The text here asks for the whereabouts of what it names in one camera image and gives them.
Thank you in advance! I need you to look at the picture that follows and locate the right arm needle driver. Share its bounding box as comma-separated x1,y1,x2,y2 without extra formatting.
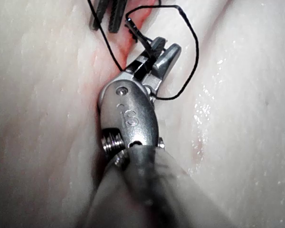
96,70,166,167

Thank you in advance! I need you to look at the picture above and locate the right arm needle driver jaw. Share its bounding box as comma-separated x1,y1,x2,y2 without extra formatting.
125,36,169,78
152,43,182,84

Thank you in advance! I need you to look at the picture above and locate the left arm needle driver jaw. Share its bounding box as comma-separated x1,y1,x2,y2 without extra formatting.
107,0,128,33
89,0,109,31

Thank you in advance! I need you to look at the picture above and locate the curved steel needle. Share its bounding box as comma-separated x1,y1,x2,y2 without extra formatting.
124,18,155,60

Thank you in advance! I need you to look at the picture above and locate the black thread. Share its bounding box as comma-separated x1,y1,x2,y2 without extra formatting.
86,0,200,101

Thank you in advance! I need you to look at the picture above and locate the tissue pad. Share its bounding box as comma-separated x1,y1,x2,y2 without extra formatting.
0,0,285,228

